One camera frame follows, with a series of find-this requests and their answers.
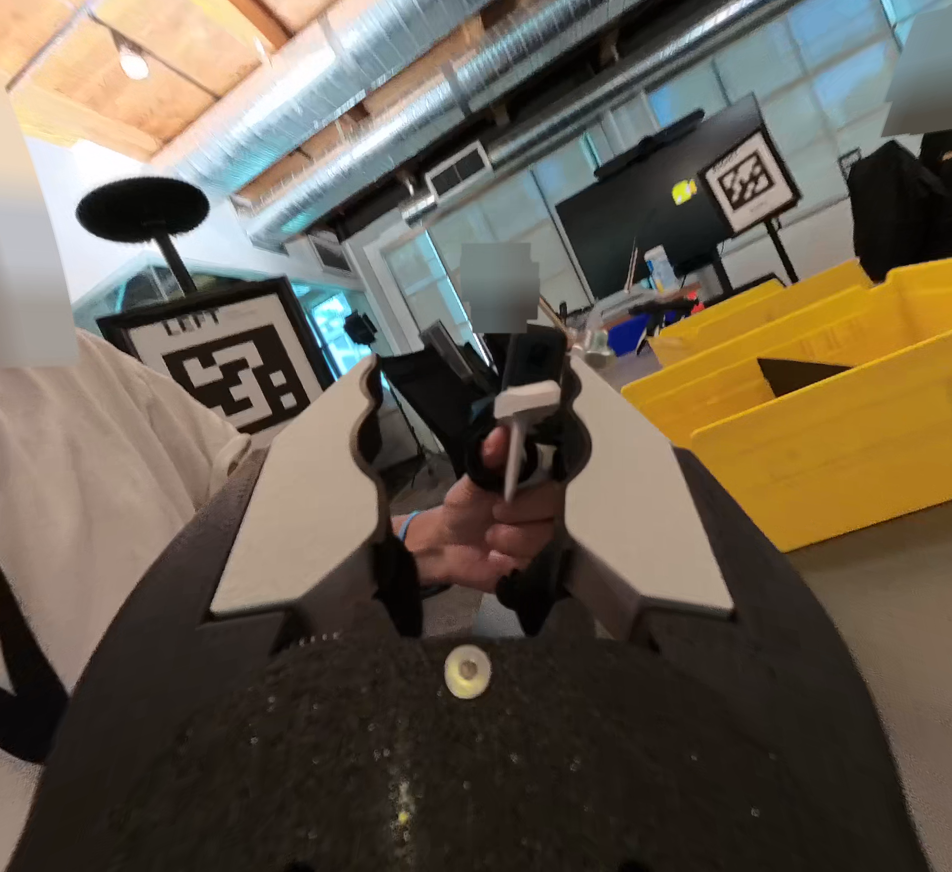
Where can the white plastic canister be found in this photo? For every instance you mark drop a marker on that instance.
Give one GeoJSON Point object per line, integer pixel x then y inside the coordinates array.
{"type": "Point", "coordinates": [660, 269]}

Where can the yellow plastic bin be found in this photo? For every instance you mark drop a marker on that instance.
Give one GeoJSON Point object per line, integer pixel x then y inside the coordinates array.
{"type": "Point", "coordinates": [818, 455]}

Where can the black tripod camera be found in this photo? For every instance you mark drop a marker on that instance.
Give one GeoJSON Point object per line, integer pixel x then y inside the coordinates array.
{"type": "Point", "coordinates": [361, 329]}

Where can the white ceiling vent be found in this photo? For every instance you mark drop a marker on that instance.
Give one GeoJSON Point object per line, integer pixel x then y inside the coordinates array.
{"type": "Point", "coordinates": [457, 169]}

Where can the large black screen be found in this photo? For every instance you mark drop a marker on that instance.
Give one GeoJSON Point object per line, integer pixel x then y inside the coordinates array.
{"type": "Point", "coordinates": [632, 232]}

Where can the black sign stand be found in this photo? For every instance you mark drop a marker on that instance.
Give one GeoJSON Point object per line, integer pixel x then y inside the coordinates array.
{"type": "Point", "coordinates": [781, 251]}

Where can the person's left hand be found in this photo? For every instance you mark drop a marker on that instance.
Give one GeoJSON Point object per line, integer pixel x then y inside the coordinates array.
{"type": "Point", "coordinates": [461, 537]}

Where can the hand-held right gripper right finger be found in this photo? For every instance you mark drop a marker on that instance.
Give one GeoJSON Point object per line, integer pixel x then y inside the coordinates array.
{"type": "Point", "coordinates": [647, 515]}

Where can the yellow sticker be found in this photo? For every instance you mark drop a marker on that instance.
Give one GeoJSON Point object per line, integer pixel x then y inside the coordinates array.
{"type": "Point", "coordinates": [684, 191]}

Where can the blue wristband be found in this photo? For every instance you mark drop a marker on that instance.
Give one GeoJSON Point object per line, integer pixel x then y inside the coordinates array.
{"type": "Point", "coordinates": [405, 524]}

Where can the black white tag sign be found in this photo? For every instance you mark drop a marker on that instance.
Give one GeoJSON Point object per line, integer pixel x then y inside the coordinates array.
{"type": "Point", "coordinates": [245, 321]}
{"type": "Point", "coordinates": [751, 180]}

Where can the black office chair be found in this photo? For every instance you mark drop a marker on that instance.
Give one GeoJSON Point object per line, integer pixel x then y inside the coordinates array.
{"type": "Point", "coordinates": [431, 396]}

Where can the ceiling light bulb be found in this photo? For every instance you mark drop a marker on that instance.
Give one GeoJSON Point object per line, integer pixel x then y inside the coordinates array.
{"type": "Point", "coordinates": [134, 62]}

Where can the black video bar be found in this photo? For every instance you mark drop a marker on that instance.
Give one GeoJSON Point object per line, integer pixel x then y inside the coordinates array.
{"type": "Point", "coordinates": [651, 143]}

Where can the silver air duct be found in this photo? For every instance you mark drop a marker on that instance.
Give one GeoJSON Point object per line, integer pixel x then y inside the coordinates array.
{"type": "Point", "coordinates": [535, 68]}
{"type": "Point", "coordinates": [372, 46]}

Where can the black round disc stand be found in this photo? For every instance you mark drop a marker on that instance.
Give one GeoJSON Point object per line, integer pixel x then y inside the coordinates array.
{"type": "Point", "coordinates": [141, 210]}

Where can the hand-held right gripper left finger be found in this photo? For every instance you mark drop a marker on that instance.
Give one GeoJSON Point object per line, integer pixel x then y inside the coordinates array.
{"type": "Point", "coordinates": [297, 515]}

